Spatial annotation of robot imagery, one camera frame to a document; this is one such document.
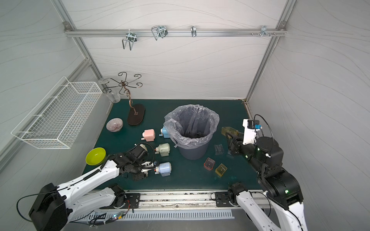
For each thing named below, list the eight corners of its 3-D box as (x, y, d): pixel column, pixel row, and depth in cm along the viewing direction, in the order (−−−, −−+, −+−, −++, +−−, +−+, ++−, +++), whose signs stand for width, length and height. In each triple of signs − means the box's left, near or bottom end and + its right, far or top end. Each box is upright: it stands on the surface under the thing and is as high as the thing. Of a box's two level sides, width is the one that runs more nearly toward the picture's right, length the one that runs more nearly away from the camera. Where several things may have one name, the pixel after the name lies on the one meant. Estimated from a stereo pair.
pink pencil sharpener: (143, 141, 97) (141, 136, 92) (145, 134, 101) (143, 129, 96) (154, 141, 97) (152, 136, 92) (155, 134, 101) (153, 129, 96)
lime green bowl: (86, 166, 86) (82, 164, 83) (93, 150, 93) (90, 147, 90) (103, 166, 86) (100, 164, 83) (110, 150, 93) (107, 147, 90)
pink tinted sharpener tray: (202, 166, 87) (203, 165, 85) (207, 158, 90) (208, 156, 89) (210, 171, 85) (211, 170, 83) (215, 162, 88) (216, 161, 87)
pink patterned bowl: (107, 132, 102) (104, 128, 98) (111, 121, 108) (109, 118, 104) (121, 132, 102) (118, 128, 98) (124, 121, 108) (122, 118, 104)
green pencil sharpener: (156, 156, 91) (154, 151, 85) (157, 149, 94) (155, 143, 88) (169, 156, 91) (168, 151, 85) (170, 149, 94) (169, 143, 88)
